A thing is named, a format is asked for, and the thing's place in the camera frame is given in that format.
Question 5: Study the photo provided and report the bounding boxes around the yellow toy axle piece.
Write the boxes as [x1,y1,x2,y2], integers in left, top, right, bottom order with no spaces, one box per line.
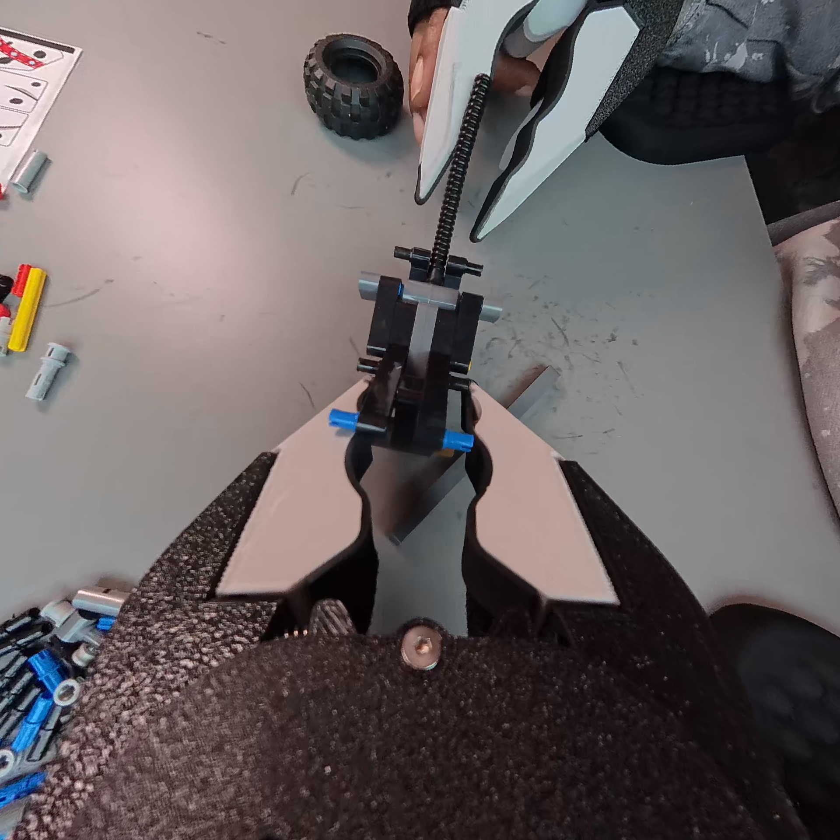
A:
[7,267,49,354]

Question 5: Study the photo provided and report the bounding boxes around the person's right hand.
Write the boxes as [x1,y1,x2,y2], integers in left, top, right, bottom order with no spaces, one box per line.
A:
[408,16,546,143]

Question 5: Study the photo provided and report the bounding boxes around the black toy brick assembly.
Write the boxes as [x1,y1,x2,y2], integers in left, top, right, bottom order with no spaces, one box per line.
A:
[328,245,504,458]

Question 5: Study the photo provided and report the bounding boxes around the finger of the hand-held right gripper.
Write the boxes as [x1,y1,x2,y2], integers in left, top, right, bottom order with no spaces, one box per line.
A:
[415,0,534,204]
[470,0,641,242]

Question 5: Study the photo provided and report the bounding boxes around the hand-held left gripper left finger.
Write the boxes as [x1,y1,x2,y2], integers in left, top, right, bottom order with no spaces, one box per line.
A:
[215,377,379,632]

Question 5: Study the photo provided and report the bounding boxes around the light grey tube piece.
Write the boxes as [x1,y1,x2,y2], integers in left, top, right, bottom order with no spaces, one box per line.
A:
[9,149,52,193]

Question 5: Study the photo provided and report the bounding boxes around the black ribbed flexible hose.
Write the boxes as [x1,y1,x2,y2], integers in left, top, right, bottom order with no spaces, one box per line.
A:
[428,72,492,265]

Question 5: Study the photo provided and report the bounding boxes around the person's camouflage trousers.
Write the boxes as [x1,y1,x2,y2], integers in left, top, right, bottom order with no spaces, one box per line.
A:
[766,202,840,521]

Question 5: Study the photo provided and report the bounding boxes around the grey desk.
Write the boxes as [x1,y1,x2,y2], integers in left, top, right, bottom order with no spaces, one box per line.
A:
[0,0,840,637]

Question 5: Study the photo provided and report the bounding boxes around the dark cloth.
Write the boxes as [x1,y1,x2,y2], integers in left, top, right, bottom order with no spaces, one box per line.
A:
[710,602,840,840]

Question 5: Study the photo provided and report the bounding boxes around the light grey toy pin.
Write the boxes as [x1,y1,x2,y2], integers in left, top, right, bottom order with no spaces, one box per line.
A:
[25,342,76,402]

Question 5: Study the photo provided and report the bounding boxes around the pile of red black bricks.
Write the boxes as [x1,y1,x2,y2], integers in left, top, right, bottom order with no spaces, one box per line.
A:
[0,182,17,357]

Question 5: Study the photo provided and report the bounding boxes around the pile of blue black pins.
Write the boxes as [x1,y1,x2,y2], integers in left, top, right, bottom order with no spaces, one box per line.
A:
[0,583,133,811]

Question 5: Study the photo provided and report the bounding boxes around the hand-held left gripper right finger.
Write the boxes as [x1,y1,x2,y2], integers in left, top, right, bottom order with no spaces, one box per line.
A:
[462,382,622,634]

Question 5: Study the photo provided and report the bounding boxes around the long dark grey bar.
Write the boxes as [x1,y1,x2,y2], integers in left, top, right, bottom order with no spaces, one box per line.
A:
[387,365,563,547]

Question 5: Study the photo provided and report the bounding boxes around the printed instruction sheet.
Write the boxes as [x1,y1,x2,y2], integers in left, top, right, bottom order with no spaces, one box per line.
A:
[0,26,84,186]

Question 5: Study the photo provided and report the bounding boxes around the black toy tyre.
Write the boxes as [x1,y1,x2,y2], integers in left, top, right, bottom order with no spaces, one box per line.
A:
[302,33,405,140]

